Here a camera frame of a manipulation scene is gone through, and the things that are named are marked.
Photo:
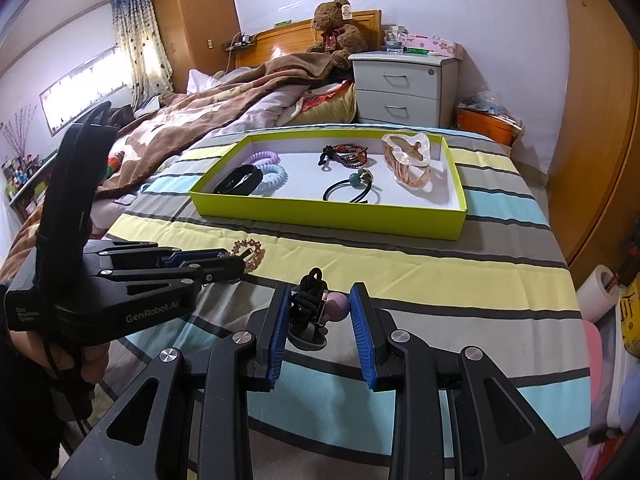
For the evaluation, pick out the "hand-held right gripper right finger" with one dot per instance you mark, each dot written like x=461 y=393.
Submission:
x=362 y=340

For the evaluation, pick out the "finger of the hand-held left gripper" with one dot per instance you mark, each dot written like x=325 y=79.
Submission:
x=140 y=254
x=220 y=267

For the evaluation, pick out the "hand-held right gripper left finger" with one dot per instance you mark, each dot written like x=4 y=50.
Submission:
x=277 y=340

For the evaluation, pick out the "green tray with white inside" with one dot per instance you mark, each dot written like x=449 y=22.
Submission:
x=325 y=215

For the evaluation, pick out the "person's left forearm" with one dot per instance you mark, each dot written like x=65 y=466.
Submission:
x=30 y=420

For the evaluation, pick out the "person's left hand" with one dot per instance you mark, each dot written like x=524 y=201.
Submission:
x=95 y=362

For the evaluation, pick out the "black wristband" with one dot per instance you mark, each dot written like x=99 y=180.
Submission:
x=235 y=177

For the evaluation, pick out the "striped cloth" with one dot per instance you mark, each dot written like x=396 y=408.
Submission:
x=450 y=270

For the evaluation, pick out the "shelf of small bottles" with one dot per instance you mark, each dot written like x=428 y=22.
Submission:
x=25 y=180

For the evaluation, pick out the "brown blanket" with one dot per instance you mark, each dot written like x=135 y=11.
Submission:
x=200 y=105

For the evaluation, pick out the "decorative dried branches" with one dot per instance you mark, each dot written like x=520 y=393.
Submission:
x=20 y=130

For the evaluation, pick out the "window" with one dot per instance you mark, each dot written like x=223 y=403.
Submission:
x=85 y=85

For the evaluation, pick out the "red printed pillow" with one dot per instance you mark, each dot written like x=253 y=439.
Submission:
x=312 y=100

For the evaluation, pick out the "yellow quilted bedding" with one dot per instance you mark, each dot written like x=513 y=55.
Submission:
x=330 y=107

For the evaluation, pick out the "floral curtain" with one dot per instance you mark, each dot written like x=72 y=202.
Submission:
x=142 y=50

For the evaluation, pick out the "power strip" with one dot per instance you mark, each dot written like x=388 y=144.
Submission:
x=240 y=41

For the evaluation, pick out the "white nightstand drawer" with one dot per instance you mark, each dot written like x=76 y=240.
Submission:
x=400 y=107

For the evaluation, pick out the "tall wooden cabinet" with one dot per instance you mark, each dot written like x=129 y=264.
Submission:
x=195 y=25

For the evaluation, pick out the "white paper roll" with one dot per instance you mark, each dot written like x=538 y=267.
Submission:
x=595 y=295

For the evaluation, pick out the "wooden headboard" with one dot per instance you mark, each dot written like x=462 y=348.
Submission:
x=290 y=40

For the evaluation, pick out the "pink stool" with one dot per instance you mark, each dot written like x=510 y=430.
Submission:
x=600 y=370

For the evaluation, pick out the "orange storage box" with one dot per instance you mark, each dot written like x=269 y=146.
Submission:
x=485 y=127

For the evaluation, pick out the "white nightstand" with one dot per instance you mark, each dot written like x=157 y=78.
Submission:
x=447 y=95

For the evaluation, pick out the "white drawer with lock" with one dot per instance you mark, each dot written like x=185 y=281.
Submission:
x=400 y=80

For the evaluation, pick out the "brown teddy bear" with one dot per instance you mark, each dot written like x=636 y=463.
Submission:
x=340 y=35

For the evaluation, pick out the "clear plastic bags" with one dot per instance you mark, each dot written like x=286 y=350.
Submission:
x=487 y=105

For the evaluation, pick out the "yellow bag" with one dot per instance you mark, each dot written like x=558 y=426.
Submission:
x=631 y=320

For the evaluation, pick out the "small cosmetic jars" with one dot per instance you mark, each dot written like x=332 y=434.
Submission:
x=394 y=40

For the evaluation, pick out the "pink floral tissue box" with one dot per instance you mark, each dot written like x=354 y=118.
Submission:
x=440 y=46

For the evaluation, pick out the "large wooden wardrobe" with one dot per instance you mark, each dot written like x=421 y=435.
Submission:
x=595 y=110

